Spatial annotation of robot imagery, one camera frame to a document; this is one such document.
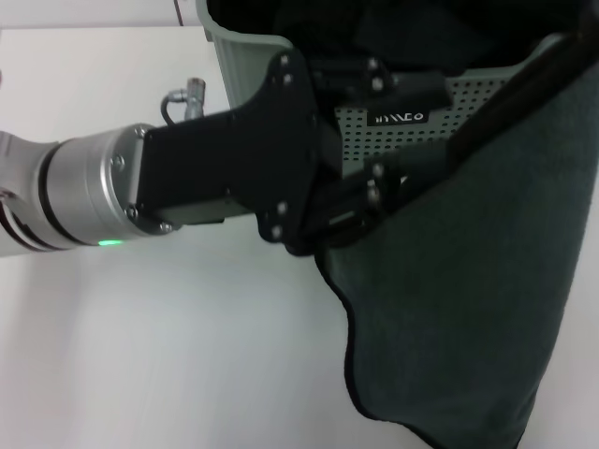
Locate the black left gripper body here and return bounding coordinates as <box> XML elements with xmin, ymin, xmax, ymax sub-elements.
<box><xmin>134</xmin><ymin>48</ymin><xmax>346</xmax><ymax>244</ymax></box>

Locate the green and yellow towel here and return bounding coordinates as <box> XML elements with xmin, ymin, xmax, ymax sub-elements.
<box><xmin>303</xmin><ymin>18</ymin><xmax>599</xmax><ymax>449</ymax></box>

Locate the green perforated storage basket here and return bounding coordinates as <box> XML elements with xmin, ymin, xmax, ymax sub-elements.
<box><xmin>196</xmin><ymin>0</ymin><xmax>577</xmax><ymax>180</ymax></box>

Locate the dark folded cloth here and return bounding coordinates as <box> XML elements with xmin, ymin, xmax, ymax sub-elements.
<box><xmin>355</xmin><ymin>3</ymin><xmax>498</xmax><ymax>72</ymax></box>

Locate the metal left wrist connector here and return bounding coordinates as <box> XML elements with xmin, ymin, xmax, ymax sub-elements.
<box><xmin>160</xmin><ymin>77</ymin><xmax>209</xmax><ymax>126</ymax></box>

